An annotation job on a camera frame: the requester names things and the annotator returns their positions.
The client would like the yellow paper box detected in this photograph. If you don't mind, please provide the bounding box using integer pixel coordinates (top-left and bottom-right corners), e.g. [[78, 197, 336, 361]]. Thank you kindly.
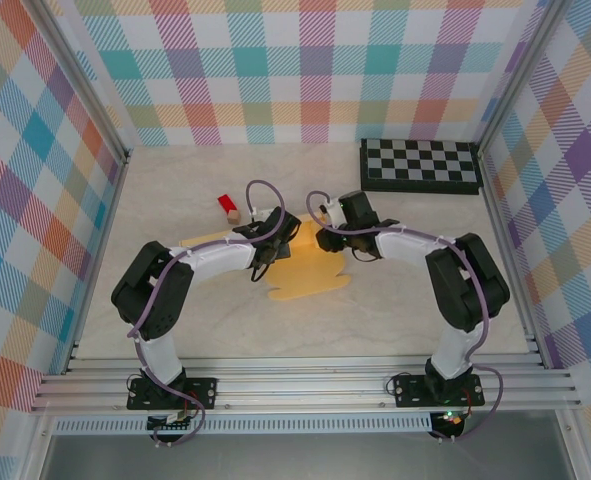
[[177, 226, 256, 250], [266, 212, 353, 302]]

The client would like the black grey chessboard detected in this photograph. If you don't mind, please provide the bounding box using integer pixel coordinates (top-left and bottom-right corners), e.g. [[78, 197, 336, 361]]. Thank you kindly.
[[358, 138, 484, 197]]

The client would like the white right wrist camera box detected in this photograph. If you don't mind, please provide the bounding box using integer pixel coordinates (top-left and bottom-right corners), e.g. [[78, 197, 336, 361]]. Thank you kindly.
[[321, 196, 345, 225]]

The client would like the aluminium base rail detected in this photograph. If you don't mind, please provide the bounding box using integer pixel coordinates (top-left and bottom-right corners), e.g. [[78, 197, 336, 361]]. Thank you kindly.
[[29, 354, 584, 415]]

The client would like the aluminium side rail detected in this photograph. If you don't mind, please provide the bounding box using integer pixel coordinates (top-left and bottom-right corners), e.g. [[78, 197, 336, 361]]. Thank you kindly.
[[478, 149, 547, 369], [63, 152, 132, 375]]

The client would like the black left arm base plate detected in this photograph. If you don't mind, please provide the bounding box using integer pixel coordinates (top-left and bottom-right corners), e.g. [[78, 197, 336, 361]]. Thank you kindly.
[[126, 377, 219, 412]]

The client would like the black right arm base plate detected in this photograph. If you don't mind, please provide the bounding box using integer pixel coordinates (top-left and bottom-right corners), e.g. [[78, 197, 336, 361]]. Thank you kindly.
[[392, 374, 486, 408]]

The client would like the perforated metal cable tray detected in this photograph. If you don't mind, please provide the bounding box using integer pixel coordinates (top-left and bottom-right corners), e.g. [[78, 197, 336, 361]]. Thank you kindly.
[[52, 417, 435, 435]]

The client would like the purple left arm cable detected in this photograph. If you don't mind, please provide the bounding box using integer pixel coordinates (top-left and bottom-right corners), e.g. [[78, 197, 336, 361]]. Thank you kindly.
[[126, 179, 286, 448]]

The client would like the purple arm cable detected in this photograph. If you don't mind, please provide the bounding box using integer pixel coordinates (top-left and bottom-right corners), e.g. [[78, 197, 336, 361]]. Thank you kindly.
[[306, 189, 505, 444], [126, 179, 286, 448]]

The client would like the aluminium corner post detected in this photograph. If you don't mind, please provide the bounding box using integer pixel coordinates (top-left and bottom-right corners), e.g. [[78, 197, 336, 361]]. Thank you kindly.
[[476, 0, 574, 159], [33, 0, 132, 166]]

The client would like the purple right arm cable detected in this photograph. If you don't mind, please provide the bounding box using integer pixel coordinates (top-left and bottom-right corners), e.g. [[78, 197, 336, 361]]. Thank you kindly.
[[306, 189, 505, 444]]

